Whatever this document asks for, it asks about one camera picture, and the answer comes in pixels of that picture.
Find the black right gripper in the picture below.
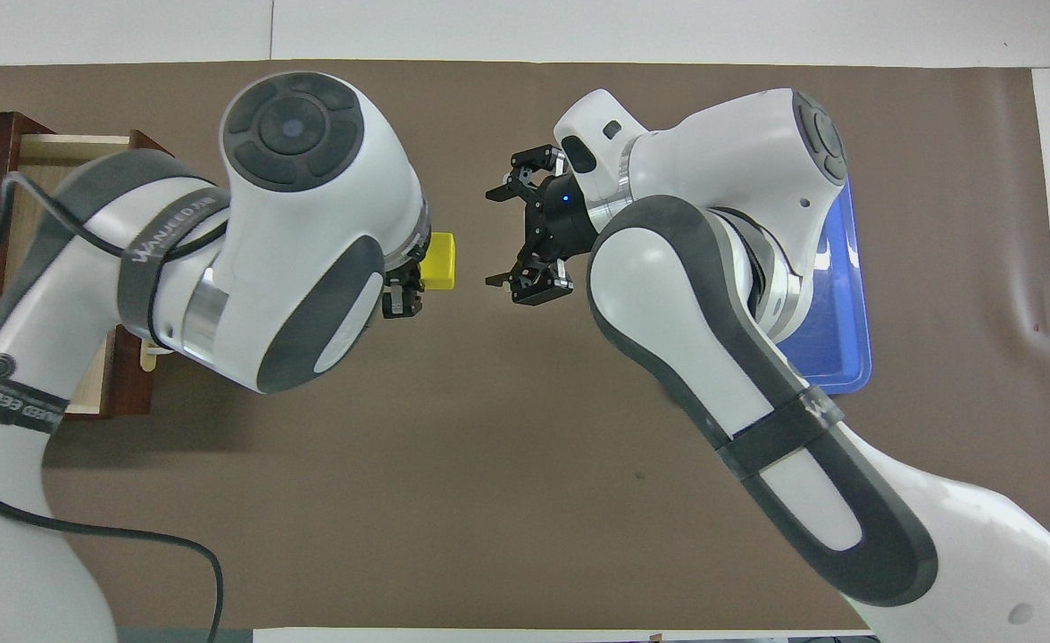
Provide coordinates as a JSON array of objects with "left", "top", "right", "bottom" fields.
[{"left": 486, "top": 143, "right": 599, "bottom": 306}]

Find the yellow cube block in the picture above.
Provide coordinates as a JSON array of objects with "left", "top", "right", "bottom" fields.
[{"left": 422, "top": 232, "right": 457, "bottom": 292}]

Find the dark wooden drawer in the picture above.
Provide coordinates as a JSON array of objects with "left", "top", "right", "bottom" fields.
[{"left": 0, "top": 129, "right": 175, "bottom": 419}]

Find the brown table mat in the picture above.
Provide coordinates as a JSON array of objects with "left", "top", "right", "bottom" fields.
[{"left": 0, "top": 60, "right": 1050, "bottom": 630}]

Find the blue plastic tray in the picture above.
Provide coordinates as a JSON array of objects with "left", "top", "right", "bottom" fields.
[{"left": 775, "top": 179, "right": 872, "bottom": 396}]

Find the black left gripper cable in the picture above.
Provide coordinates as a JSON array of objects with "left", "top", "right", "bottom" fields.
[{"left": 0, "top": 170, "right": 227, "bottom": 643}]

